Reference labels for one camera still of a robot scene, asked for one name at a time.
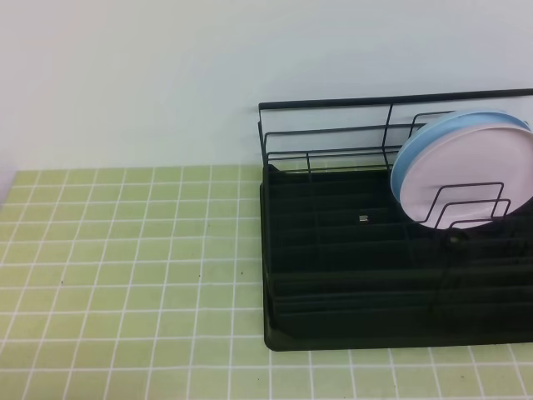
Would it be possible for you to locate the pink round plate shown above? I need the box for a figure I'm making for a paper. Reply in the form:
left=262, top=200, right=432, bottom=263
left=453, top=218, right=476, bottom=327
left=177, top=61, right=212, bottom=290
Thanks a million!
left=399, top=123, right=532, bottom=229

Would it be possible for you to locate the light blue round plate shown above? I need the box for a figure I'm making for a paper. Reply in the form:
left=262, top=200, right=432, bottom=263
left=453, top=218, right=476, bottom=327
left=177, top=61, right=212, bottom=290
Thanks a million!
left=391, top=109, right=531, bottom=201

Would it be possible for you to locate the black plastic drip tray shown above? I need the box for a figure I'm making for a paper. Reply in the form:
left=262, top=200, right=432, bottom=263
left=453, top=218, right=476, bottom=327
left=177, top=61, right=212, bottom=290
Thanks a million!
left=260, top=167, right=532, bottom=352

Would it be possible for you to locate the black wire dish rack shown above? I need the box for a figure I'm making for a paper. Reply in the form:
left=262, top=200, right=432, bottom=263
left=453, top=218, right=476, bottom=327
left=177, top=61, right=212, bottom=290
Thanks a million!
left=257, top=88, right=532, bottom=351

